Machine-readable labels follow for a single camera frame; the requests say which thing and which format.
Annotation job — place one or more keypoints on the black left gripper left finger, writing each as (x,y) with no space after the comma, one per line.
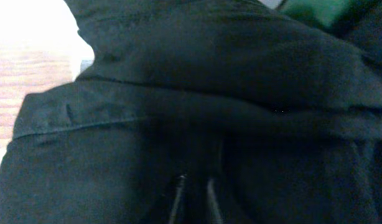
(177,208)

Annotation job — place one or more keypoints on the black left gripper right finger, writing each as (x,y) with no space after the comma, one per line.
(214,212)

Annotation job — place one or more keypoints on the black garment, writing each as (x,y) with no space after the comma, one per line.
(286,118)

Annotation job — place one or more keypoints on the green cloth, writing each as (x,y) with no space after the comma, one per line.
(324,14)

